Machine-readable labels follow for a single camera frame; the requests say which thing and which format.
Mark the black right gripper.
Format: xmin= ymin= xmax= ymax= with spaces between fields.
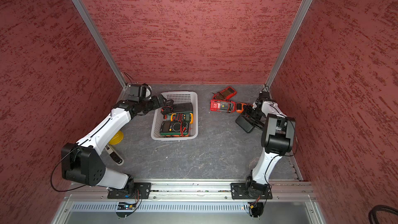
xmin=241 ymin=105 xmax=266 ymax=124

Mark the orange long multimeter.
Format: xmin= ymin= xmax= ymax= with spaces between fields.
xmin=235 ymin=102 xmax=247 ymax=114

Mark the red clamp meter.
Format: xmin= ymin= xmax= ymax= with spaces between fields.
xmin=210 ymin=100 xmax=236 ymax=113

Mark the dark red multimeter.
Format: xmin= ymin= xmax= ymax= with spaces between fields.
xmin=212 ymin=86 xmax=237 ymax=101

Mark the yellow multimeter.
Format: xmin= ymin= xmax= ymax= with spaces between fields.
xmin=171 ymin=112 xmax=194 ymax=124

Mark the green multimeter DT9205A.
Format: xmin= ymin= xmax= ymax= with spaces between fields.
xmin=160 ymin=121 xmax=190 ymax=136

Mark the orange black multimeter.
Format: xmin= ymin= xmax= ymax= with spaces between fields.
xmin=161 ymin=135 xmax=189 ymax=139

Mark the green multimeter face down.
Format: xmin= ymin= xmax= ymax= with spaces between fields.
xmin=173 ymin=102 xmax=193 ymax=113

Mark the white plastic perforated basket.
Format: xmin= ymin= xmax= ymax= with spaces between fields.
xmin=151 ymin=91 xmax=199 ymax=141

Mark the small black multimeter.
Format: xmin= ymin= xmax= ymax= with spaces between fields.
xmin=161 ymin=106 xmax=174 ymax=116

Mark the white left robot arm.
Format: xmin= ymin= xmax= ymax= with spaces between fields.
xmin=60 ymin=95 xmax=167 ymax=199

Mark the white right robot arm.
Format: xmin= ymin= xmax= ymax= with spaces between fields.
xmin=246 ymin=98 xmax=296 ymax=194

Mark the yellow cup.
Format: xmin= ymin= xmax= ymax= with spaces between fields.
xmin=108 ymin=131 xmax=124 ymax=145

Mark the white black remote tester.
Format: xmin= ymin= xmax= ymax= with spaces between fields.
xmin=105 ymin=144 xmax=124 ymax=166

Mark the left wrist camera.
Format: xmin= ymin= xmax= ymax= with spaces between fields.
xmin=127 ymin=84 xmax=152 ymax=102

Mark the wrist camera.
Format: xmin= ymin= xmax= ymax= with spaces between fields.
xmin=258 ymin=91 xmax=272 ymax=101
xmin=127 ymin=84 xmax=152 ymax=102

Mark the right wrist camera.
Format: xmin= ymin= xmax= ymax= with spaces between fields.
xmin=258 ymin=91 xmax=272 ymax=101

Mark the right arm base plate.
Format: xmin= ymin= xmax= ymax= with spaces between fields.
xmin=230 ymin=183 xmax=273 ymax=200

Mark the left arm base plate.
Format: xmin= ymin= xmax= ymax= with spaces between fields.
xmin=107 ymin=182 xmax=152 ymax=200

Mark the black cable bottom right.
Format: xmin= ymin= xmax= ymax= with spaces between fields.
xmin=368 ymin=205 xmax=398 ymax=224

